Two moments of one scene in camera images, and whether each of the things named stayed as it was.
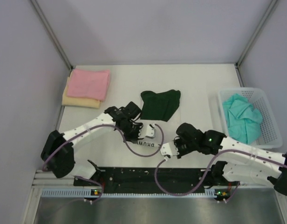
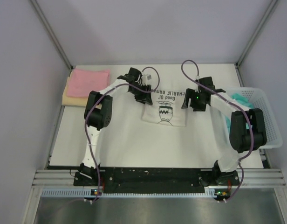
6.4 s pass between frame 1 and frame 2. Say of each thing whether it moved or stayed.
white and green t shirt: moved
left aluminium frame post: stayed
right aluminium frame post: stayed
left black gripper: moved
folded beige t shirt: stayed
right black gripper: moved
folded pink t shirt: stayed
